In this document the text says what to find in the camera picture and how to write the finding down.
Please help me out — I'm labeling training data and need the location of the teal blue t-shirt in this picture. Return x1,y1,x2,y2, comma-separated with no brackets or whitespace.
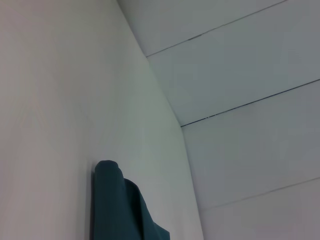
93,159,171,240

